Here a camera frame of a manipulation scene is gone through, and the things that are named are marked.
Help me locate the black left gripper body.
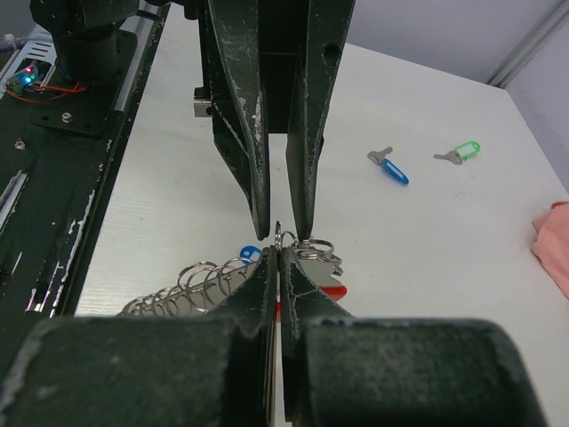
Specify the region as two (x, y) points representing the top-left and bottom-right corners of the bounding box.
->
(168, 0), (312, 134)

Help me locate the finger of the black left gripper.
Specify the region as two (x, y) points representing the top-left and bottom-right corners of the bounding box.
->
(207, 1), (270, 240)
(285, 1), (355, 240)

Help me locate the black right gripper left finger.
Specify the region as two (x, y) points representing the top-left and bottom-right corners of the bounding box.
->
(1, 247), (277, 426)

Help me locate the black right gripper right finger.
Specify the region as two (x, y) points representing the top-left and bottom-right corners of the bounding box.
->
(279, 248), (547, 426)

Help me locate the metal key organizer red handle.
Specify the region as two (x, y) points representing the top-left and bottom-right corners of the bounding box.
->
(117, 230), (348, 318)

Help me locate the key with dark blue tag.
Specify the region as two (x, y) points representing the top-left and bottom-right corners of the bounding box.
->
(239, 246), (261, 265)

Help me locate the key with green tag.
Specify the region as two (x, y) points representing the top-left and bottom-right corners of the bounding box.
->
(433, 141), (481, 165)

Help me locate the folded pink cloth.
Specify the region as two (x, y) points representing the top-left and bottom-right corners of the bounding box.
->
(532, 201), (569, 298)

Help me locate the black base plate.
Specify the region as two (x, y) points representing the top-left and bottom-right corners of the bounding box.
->
(1, 1), (170, 336)

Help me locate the aluminium corner frame post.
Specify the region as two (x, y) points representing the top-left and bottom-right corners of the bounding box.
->
(485, 0), (568, 89)

